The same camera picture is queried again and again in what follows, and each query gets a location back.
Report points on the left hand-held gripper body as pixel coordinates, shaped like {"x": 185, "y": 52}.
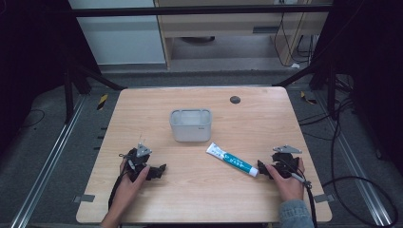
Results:
{"x": 137, "y": 160}

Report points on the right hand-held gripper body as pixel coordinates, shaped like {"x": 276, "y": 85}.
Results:
{"x": 285, "y": 161}

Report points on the white and teal toothpaste tube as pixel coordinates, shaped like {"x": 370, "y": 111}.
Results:
{"x": 231, "y": 159}

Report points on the person's right hand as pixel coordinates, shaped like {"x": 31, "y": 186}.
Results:
{"x": 290, "y": 186}

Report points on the person's left hand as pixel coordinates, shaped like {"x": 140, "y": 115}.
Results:
{"x": 131, "y": 190}

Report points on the white plastic container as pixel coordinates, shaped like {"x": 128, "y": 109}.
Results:
{"x": 190, "y": 125}

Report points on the grey tape piece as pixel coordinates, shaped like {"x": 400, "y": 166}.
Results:
{"x": 323, "y": 198}
{"x": 84, "y": 198}

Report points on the yellow and black tape strip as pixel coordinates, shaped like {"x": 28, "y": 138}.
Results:
{"x": 307, "y": 98}
{"x": 102, "y": 102}

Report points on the grey round table grommet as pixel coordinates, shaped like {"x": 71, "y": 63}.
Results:
{"x": 235, "y": 100}

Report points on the black metal stand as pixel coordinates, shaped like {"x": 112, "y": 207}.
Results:
{"x": 68, "y": 95}
{"x": 331, "y": 91}

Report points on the white cabinet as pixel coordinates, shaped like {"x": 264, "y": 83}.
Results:
{"x": 120, "y": 38}

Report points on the light wooden desk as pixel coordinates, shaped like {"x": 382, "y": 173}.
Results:
{"x": 221, "y": 23}

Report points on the aluminium floor rail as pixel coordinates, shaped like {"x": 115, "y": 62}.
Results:
{"x": 358, "y": 164}
{"x": 47, "y": 161}

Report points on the black horizontal frame bar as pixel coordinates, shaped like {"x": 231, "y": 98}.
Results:
{"x": 190, "y": 10}

